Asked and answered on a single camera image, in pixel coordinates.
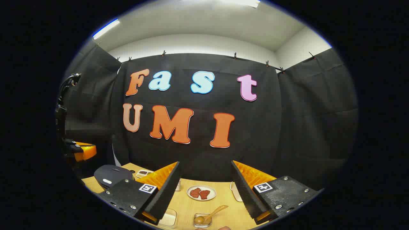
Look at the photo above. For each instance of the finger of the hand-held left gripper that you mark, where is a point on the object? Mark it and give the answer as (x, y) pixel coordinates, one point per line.
(84, 151)

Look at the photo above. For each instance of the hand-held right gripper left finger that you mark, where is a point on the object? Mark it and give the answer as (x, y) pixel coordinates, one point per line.
(166, 195)

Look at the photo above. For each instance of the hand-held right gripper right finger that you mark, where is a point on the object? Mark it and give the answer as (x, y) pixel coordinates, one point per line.
(247, 195)

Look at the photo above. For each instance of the white rice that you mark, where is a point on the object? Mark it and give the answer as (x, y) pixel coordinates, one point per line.
(166, 220)

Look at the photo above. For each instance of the dark grey rice cooker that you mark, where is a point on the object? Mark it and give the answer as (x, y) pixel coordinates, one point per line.
(111, 174)

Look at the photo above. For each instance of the wooden spoon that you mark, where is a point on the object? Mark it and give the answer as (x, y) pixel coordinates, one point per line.
(199, 219)

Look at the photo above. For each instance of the white toaster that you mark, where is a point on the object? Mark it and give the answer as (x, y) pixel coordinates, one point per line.
(235, 191)

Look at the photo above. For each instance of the clear drink bottle red label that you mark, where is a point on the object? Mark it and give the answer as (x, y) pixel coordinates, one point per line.
(178, 185)

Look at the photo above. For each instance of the red meat slice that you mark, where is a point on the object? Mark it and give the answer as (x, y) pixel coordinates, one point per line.
(195, 193)
(204, 194)

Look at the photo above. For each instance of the white divided sauce dish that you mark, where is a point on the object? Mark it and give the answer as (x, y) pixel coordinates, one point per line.
(142, 173)

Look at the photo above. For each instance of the white oval plate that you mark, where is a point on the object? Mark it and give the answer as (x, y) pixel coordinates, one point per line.
(212, 195)

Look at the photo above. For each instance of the long ceiling light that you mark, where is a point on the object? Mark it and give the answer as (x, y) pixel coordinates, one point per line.
(105, 29)
(246, 2)

